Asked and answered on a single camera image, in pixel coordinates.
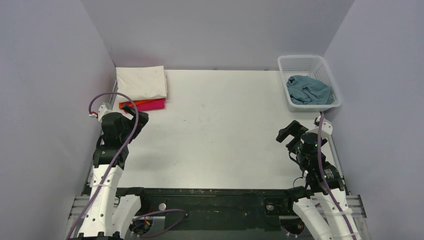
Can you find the blue-grey t shirt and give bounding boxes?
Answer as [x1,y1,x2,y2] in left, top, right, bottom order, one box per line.
[286,75,335,105]

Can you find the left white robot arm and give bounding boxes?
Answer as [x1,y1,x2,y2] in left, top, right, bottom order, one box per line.
[74,103,149,240]

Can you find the white plastic basket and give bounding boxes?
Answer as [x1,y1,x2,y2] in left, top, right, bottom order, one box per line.
[277,55,342,112]

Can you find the folded pink t shirt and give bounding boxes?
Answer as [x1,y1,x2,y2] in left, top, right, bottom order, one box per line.
[134,98,166,112]

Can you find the folded cream t shirt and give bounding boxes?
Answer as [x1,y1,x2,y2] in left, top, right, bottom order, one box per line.
[116,65,168,101]

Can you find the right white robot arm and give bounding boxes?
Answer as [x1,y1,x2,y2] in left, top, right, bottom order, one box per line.
[276,115,362,240]

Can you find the aluminium mounting rail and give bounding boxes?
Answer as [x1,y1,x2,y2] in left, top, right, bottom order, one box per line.
[68,194,367,220]

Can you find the folded orange t shirt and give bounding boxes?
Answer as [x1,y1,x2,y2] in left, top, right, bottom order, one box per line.
[119,99,156,111]

